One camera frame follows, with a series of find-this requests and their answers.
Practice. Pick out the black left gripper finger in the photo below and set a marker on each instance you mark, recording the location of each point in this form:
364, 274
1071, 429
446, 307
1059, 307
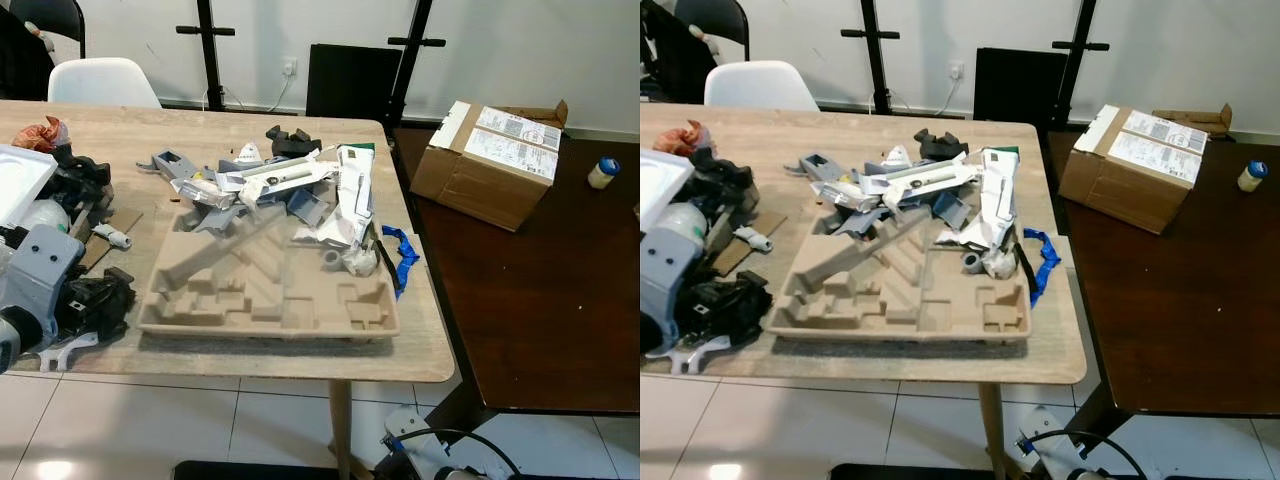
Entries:
740, 188
62, 182
93, 188
707, 182

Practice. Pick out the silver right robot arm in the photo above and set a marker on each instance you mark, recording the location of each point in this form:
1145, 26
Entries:
465, 473
1095, 473

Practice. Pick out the translucent plastic container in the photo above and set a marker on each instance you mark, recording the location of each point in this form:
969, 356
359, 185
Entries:
682, 220
40, 216

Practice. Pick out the white plastic tray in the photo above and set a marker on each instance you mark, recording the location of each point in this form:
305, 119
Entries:
660, 185
20, 180

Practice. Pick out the brown cardboard piece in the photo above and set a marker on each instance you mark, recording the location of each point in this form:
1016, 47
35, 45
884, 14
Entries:
770, 222
127, 220

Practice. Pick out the orange crumpled plastic bag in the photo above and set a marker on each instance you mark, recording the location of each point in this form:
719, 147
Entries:
683, 138
38, 135

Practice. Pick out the small white plastic part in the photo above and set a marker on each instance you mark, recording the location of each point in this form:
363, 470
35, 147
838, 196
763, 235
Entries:
112, 237
755, 240

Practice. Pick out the white forked plastic part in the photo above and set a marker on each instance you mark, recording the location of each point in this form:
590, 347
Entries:
65, 352
695, 355

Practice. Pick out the white plastic chair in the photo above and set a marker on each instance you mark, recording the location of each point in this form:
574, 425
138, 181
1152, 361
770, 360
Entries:
100, 85
760, 87

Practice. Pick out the small bottle blue cap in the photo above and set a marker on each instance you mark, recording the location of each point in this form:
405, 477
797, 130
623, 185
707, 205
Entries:
602, 175
1251, 177

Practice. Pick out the silver foil wrapper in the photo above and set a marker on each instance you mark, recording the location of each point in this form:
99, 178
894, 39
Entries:
200, 190
848, 193

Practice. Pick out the small white carton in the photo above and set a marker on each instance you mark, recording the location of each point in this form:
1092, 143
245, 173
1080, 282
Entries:
247, 153
897, 157

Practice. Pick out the moulded pulp packaging tray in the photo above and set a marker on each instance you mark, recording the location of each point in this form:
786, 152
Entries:
900, 300
260, 300

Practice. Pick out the black chair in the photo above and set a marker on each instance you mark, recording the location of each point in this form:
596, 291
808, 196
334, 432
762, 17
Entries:
55, 12
725, 15

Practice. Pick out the black stand pole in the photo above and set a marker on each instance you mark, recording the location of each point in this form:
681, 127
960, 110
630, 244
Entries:
412, 60
1077, 60
875, 60
208, 60

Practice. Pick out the flat white paper carton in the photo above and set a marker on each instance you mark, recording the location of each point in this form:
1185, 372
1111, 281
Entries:
925, 180
280, 177

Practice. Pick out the black plastic part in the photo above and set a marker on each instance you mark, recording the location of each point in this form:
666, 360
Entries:
293, 143
942, 146

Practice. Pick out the dark brown wooden table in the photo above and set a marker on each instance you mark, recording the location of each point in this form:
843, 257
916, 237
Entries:
530, 300
1180, 300

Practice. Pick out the light wooden table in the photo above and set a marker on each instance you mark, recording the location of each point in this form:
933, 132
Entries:
940, 362
300, 360

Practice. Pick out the grey blue plastic piece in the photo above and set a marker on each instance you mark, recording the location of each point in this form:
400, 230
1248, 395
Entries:
310, 207
955, 210

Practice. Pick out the small labelled cardboard box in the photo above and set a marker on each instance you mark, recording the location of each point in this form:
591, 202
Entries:
1115, 185
470, 185

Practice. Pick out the small grey tube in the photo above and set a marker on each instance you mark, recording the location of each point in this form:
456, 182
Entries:
973, 262
330, 259

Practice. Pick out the crumpled white paper ball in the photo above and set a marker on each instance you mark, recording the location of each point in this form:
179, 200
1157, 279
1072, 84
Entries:
1000, 265
357, 263

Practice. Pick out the black flat panel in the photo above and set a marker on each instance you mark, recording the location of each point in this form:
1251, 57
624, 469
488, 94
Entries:
1020, 88
350, 85

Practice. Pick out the grey plastic bracket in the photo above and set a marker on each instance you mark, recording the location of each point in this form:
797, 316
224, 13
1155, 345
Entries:
818, 165
172, 163

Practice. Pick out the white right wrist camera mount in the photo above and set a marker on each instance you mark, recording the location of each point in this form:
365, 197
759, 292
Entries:
415, 450
1050, 450

